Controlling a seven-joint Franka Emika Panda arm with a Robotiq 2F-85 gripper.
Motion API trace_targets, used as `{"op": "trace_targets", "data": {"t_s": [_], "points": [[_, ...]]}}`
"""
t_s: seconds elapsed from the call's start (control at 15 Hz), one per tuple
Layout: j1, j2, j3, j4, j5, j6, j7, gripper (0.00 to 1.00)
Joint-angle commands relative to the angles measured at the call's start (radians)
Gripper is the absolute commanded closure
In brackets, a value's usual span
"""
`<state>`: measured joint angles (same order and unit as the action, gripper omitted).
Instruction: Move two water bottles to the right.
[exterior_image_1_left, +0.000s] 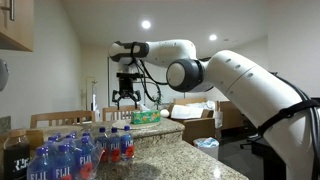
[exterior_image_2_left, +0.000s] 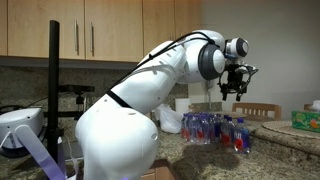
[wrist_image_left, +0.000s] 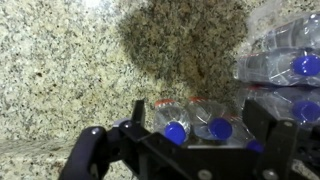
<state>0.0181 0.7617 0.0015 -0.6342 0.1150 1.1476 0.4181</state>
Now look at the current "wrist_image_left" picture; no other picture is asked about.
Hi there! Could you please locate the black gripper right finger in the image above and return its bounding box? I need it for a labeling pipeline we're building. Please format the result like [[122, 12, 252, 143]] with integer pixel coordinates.
[[242, 99, 320, 180]]

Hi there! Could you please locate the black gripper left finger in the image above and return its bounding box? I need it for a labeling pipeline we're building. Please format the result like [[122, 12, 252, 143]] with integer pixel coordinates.
[[58, 99, 214, 180]]

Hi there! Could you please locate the Fiji water bottle blue cap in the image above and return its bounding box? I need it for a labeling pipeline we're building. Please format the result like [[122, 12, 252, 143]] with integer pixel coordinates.
[[258, 12, 320, 51], [187, 96, 234, 141], [233, 46, 320, 88], [238, 85, 320, 129], [229, 114, 265, 154], [153, 98, 192, 147]]

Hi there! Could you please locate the plastic-wrapped water bottle pack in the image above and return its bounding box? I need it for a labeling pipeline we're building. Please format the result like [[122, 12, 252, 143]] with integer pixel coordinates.
[[233, 0, 320, 131]]

